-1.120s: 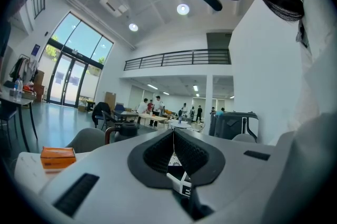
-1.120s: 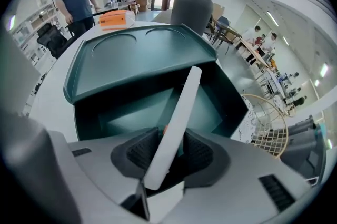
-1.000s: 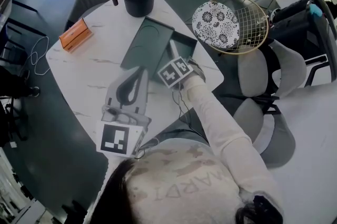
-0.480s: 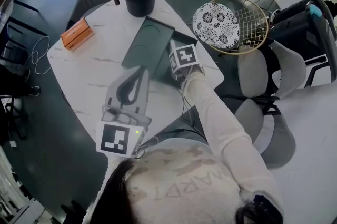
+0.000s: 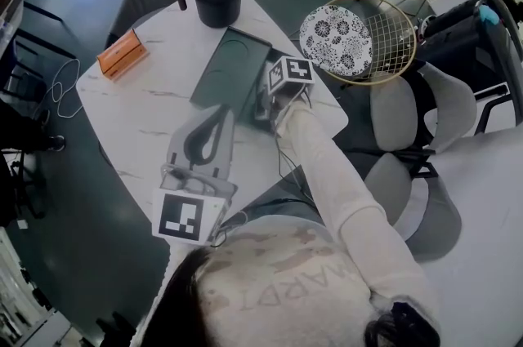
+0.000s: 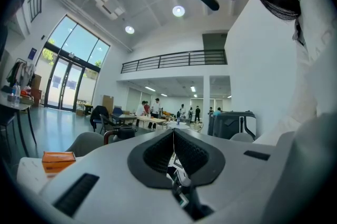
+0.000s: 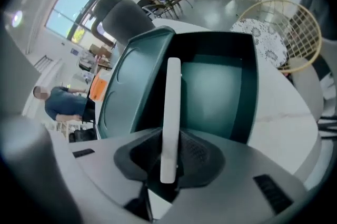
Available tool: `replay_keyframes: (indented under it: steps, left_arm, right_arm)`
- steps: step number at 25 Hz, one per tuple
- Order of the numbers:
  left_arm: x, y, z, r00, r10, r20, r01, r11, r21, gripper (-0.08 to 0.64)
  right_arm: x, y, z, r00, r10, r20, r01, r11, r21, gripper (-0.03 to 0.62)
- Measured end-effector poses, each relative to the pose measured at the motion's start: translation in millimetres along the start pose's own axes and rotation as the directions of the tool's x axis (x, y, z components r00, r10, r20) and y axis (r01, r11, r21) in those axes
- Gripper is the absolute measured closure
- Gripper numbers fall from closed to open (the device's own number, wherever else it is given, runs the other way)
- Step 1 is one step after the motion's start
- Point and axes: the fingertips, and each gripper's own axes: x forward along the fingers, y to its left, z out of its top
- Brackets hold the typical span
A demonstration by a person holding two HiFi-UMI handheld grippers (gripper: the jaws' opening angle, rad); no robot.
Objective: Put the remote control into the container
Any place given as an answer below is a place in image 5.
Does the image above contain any blue cloth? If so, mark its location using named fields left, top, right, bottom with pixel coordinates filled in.
left=478, top=4, right=502, bottom=24

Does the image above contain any dark green tray lid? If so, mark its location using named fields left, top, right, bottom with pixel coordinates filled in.
left=190, top=25, right=274, bottom=114

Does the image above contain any dark green tray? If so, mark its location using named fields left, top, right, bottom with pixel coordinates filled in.
left=233, top=47, right=289, bottom=131

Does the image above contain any orange tissue box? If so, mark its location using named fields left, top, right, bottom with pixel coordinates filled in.
left=96, top=28, right=150, bottom=82

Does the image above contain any black mesh chair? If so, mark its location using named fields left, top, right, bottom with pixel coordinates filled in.
left=420, top=0, right=523, bottom=136

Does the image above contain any floral round seat cushion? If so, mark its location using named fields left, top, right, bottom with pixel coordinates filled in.
left=298, top=3, right=373, bottom=78

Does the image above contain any black metal frame chair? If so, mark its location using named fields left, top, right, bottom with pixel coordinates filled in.
left=0, top=0, right=78, bottom=93

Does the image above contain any grey cable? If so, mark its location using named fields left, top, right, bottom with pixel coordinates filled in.
left=212, top=210, right=251, bottom=249

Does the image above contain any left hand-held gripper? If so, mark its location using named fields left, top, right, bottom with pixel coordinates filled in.
left=151, top=103, right=239, bottom=247

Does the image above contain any black hair clip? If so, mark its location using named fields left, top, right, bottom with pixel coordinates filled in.
left=387, top=300, right=441, bottom=347

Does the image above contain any person's torso beige shirt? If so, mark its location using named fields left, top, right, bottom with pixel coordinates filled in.
left=138, top=220, right=442, bottom=347

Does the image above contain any white cable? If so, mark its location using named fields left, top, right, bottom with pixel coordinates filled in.
left=38, top=58, right=82, bottom=118

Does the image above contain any gold wire chair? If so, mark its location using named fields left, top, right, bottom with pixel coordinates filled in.
left=320, top=0, right=418, bottom=87

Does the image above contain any person's right forearm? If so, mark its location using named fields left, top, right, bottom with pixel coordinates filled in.
left=274, top=91, right=393, bottom=244

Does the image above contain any black cable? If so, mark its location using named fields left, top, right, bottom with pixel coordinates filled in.
left=275, top=135, right=318, bottom=204

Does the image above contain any grey padded office chair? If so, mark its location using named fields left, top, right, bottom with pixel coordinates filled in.
left=362, top=61, right=480, bottom=262

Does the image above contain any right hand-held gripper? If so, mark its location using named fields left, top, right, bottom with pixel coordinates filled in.
left=253, top=56, right=317, bottom=122

